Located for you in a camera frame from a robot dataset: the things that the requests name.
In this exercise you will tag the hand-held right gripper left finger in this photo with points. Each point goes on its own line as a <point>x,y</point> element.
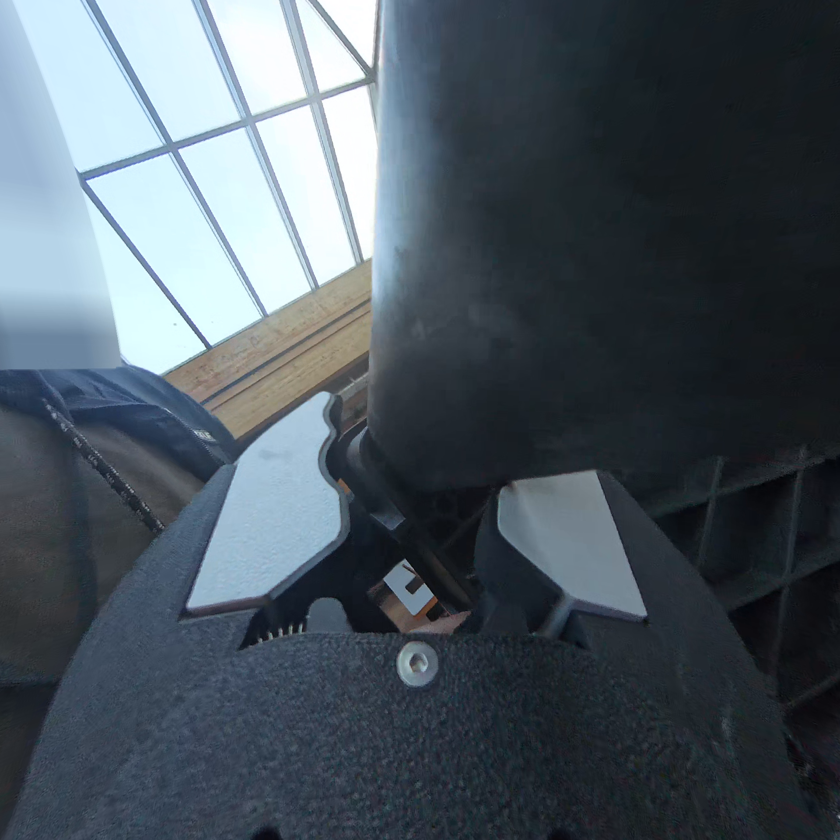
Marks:
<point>275,505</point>

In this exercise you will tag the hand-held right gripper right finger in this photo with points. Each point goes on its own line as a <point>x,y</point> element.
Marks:
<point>571,544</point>

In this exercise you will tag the large black matte cylinder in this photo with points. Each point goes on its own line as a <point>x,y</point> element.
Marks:
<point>590,229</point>

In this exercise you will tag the wooden ceiling beam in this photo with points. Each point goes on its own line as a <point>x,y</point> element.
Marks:
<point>282,354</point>

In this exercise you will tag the person's dark jacket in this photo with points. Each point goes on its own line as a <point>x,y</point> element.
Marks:
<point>144,400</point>

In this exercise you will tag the person's brown shirt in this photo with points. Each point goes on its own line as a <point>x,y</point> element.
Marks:
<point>52,558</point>

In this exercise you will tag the glass skylight window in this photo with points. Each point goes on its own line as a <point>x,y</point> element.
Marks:
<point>216,216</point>

